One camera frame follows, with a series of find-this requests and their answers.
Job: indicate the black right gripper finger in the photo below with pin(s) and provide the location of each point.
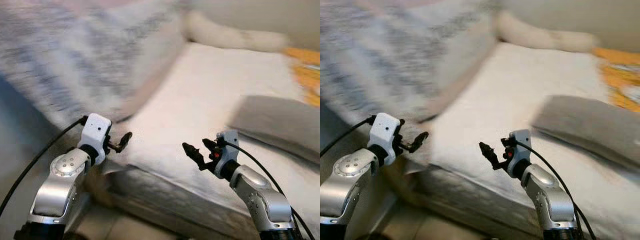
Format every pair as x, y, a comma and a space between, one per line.
490, 155
195, 156
210, 144
507, 143

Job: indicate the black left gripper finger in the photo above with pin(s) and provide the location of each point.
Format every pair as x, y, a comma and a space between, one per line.
126, 138
412, 147
117, 147
422, 138

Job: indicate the plain grey pillow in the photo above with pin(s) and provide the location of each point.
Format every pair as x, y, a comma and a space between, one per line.
280, 125
590, 125

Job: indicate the orange yellow cartoon blanket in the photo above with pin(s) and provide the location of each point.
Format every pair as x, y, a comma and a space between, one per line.
620, 75
307, 75

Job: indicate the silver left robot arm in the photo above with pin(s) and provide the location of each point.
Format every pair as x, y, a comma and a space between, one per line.
60, 190
350, 190

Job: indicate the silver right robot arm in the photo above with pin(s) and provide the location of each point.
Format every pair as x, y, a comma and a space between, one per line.
260, 200
550, 200

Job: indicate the white quilted mattress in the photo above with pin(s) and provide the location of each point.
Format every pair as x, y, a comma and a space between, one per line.
200, 100
500, 100

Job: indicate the grey bed base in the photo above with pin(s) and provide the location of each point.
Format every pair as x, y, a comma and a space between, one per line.
465, 200
165, 200

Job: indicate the grey patterned blanket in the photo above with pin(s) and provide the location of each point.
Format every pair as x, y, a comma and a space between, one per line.
390, 50
75, 50

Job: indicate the cream bolster pillow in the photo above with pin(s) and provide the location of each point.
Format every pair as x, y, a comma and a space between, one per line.
225, 35
540, 34

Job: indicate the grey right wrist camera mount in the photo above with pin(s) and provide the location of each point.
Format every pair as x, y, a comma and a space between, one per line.
231, 150
522, 145

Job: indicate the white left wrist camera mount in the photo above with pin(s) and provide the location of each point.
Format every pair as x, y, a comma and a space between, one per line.
385, 129
95, 130

